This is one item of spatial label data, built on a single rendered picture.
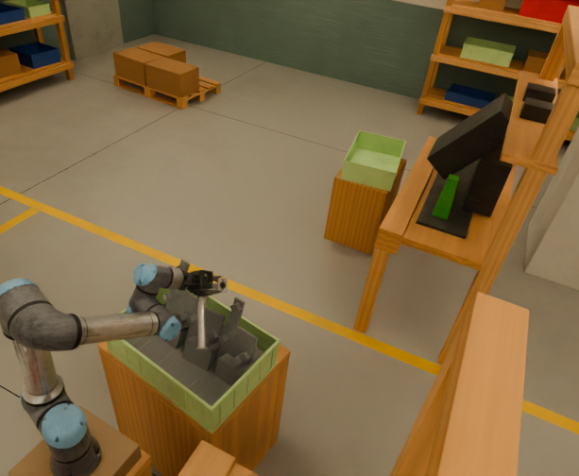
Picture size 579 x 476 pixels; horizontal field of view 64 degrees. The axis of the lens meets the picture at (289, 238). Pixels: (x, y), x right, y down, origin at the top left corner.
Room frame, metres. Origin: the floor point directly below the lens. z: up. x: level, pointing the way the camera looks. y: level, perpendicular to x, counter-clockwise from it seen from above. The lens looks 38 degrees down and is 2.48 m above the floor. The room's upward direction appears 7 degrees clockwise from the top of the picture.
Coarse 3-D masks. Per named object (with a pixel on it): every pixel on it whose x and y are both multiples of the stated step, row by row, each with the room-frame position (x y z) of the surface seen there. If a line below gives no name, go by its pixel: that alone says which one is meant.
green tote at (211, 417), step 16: (160, 288) 1.49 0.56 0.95; (208, 304) 1.46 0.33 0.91; (224, 304) 1.43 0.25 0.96; (224, 320) 1.41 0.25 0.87; (240, 320) 1.36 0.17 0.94; (256, 336) 1.32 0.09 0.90; (272, 336) 1.28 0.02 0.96; (112, 352) 1.21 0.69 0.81; (128, 352) 1.15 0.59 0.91; (272, 352) 1.22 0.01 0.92; (144, 368) 1.11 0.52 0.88; (160, 368) 1.06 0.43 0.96; (256, 368) 1.13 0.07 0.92; (272, 368) 1.24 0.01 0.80; (160, 384) 1.06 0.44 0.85; (176, 384) 1.00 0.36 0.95; (240, 384) 1.05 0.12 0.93; (256, 384) 1.14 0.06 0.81; (176, 400) 1.02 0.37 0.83; (192, 400) 0.97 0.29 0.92; (224, 400) 0.97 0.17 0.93; (240, 400) 1.05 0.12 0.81; (192, 416) 0.96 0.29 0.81; (208, 416) 0.93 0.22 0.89; (224, 416) 0.97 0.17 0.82
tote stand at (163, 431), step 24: (288, 360) 1.35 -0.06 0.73; (120, 384) 1.20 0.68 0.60; (144, 384) 1.11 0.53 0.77; (264, 384) 1.19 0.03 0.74; (120, 408) 1.23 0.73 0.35; (144, 408) 1.12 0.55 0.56; (168, 408) 1.03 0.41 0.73; (240, 408) 1.05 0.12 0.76; (264, 408) 1.21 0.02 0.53; (120, 432) 1.26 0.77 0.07; (144, 432) 1.14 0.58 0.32; (168, 432) 1.04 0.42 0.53; (192, 432) 0.96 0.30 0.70; (216, 432) 0.93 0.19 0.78; (240, 432) 1.06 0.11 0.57; (264, 432) 1.23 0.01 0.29; (168, 456) 1.06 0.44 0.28; (240, 456) 1.07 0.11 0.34
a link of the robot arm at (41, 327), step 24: (24, 312) 0.75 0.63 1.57; (48, 312) 0.77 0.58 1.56; (144, 312) 0.96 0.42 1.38; (168, 312) 1.01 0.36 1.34; (24, 336) 0.70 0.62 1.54; (48, 336) 0.72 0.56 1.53; (72, 336) 0.74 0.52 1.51; (96, 336) 0.79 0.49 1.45; (120, 336) 0.84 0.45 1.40; (144, 336) 0.91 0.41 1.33; (168, 336) 0.94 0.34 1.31
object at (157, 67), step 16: (128, 48) 6.37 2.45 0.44; (144, 48) 6.44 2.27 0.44; (160, 48) 6.52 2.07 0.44; (176, 48) 6.60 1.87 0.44; (128, 64) 6.01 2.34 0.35; (144, 64) 5.88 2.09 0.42; (160, 64) 5.88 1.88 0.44; (176, 64) 5.95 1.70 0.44; (128, 80) 6.00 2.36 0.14; (144, 80) 5.88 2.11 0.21; (160, 80) 5.76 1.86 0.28; (176, 80) 5.65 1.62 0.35; (192, 80) 5.84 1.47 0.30; (208, 80) 6.33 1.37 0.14; (160, 96) 5.88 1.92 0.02; (176, 96) 5.65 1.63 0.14; (192, 96) 5.77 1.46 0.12
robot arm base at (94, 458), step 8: (96, 440) 0.76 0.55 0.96; (88, 448) 0.70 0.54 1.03; (96, 448) 0.73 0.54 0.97; (80, 456) 0.67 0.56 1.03; (88, 456) 0.68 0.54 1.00; (96, 456) 0.71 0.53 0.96; (56, 464) 0.65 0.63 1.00; (64, 464) 0.65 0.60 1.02; (72, 464) 0.65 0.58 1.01; (80, 464) 0.66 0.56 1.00; (88, 464) 0.67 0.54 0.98; (96, 464) 0.69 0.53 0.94; (56, 472) 0.64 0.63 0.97; (64, 472) 0.64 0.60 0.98; (72, 472) 0.64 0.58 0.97; (80, 472) 0.65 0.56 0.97; (88, 472) 0.66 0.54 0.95
